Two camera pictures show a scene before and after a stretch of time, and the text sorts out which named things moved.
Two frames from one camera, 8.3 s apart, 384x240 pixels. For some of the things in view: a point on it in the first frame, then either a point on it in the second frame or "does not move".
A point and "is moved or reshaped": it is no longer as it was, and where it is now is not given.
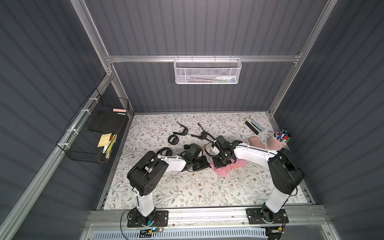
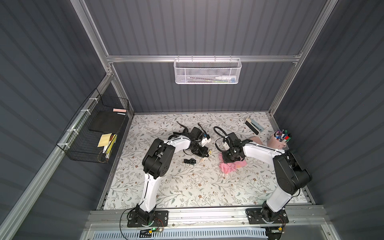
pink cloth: (224, 170) is moved or reshaped
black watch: (185, 132) does not move
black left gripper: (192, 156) to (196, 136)
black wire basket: (92, 137) does not move
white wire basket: (207, 71) does not move
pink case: (255, 141) does not move
